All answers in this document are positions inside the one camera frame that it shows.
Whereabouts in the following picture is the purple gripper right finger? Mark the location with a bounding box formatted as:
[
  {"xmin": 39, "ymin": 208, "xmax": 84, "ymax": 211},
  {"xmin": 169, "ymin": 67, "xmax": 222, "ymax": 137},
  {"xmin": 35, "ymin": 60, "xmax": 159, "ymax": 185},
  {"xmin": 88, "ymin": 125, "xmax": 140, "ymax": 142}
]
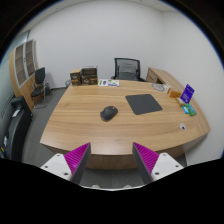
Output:
[{"xmin": 132, "ymin": 141, "xmax": 185, "ymax": 185}]

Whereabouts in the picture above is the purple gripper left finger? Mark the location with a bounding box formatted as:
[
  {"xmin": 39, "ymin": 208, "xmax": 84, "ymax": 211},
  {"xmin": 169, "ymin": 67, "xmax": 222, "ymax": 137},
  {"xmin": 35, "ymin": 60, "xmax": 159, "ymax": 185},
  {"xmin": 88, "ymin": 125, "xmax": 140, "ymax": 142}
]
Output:
[{"xmin": 40, "ymin": 142, "xmax": 92, "ymax": 186}]

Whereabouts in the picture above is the dark grey mouse pad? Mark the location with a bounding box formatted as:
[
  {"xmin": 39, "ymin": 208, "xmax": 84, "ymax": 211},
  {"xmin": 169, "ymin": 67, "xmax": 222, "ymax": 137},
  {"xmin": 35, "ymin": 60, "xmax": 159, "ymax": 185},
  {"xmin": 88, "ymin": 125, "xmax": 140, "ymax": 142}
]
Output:
[{"xmin": 126, "ymin": 94, "xmax": 162, "ymax": 115}]

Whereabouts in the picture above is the black computer mouse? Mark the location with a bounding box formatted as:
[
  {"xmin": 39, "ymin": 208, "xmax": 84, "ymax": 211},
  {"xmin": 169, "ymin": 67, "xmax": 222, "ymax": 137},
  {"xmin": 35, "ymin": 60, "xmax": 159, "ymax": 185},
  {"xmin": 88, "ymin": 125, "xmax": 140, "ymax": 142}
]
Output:
[{"xmin": 100, "ymin": 106, "xmax": 118, "ymax": 121}]

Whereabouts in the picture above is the wooden office desk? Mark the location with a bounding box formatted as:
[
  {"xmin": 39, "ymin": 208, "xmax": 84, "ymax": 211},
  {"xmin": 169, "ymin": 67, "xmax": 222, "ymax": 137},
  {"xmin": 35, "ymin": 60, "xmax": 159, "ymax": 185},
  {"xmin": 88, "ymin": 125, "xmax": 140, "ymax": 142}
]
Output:
[{"xmin": 40, "ymin": 81, "xmax": 210, "ymax": 169}]

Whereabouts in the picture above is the green blue small packet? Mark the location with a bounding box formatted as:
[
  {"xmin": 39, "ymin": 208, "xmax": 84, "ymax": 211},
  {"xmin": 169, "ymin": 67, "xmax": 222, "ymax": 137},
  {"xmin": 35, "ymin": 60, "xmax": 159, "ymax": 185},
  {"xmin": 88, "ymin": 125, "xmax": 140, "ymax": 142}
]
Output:
[{"xmin": 183, "ymin": 104, "xmax": 197, "ymax": 116}]

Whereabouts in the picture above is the round grey coaster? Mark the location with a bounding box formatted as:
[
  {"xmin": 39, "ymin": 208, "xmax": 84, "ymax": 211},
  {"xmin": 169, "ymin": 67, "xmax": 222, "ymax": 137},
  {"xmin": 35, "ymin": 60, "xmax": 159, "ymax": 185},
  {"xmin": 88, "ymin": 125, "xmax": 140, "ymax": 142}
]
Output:
[{"xmin": 152, "ymin": 83, "xmax": 165, "ymax": 92}]

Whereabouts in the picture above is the black leather armchair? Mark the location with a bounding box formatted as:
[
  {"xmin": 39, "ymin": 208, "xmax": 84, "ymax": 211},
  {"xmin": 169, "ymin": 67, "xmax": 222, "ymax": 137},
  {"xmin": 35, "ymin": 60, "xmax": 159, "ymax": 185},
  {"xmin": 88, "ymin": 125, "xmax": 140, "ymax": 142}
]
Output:
[{"xmin": 0, "ymin": 96, "xmax": 32, "ymax": 162}]

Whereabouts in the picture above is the black visitor chair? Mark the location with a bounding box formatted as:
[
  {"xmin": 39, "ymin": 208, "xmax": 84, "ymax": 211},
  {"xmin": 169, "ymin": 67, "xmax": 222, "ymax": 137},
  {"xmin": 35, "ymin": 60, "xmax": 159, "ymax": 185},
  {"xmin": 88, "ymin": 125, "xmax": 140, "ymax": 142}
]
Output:
[{"xmin": 31, "ymin": 67, "xmax": 47, "ymax": 102}]

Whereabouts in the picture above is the wooden side cabinet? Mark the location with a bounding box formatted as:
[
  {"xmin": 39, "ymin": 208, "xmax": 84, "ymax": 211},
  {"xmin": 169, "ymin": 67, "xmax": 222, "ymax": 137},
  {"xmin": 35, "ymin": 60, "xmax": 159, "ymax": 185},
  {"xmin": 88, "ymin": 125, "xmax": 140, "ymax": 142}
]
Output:
[{"xmin": 146, "ymin": 67, "xmax": 184, "ymax": 91}]

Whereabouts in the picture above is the small brown cardboard box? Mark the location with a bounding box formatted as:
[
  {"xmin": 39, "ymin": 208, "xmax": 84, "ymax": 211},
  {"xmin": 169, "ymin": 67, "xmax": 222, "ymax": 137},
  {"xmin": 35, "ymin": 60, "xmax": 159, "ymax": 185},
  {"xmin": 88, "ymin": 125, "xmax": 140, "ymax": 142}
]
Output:
[{"xmin": 70, "ymin": 69, "xmax": 82, "ymax": 86}]

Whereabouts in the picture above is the large dark cardboard box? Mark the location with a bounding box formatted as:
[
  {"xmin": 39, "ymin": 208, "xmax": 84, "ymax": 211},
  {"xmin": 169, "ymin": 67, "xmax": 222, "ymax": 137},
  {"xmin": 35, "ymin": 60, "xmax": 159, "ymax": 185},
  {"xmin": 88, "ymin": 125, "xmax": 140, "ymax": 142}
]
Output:
[{"xmin": 81, "ymin": 67, "xmax": 98, "ymax": 85}]

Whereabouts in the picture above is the black mesh office chair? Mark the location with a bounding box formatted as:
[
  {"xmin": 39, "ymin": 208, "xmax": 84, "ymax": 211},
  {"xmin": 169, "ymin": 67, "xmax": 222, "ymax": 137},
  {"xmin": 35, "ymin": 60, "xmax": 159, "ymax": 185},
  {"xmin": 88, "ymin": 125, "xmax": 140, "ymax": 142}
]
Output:
[{"xmin": 112, "ymin": 58, "xmax": 145, "ymax": 82}]

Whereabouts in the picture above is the wooden glass-door bookshelf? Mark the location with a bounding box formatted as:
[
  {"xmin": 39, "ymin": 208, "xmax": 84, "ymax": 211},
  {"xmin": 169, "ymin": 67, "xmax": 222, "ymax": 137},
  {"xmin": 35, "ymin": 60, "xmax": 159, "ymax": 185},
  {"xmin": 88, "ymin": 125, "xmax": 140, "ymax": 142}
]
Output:
[{"xmin": 9, "ymin": 40, "xmax": 38, "ymax": 109}]

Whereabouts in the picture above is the white desk cable grommet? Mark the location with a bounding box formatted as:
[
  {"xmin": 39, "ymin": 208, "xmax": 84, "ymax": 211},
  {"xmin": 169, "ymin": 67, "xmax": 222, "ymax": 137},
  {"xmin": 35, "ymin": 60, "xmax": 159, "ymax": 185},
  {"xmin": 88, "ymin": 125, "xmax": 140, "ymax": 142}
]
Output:
[{"xmin": 180, "ymin": 123, "xmax": 186, "ymax": 130}]

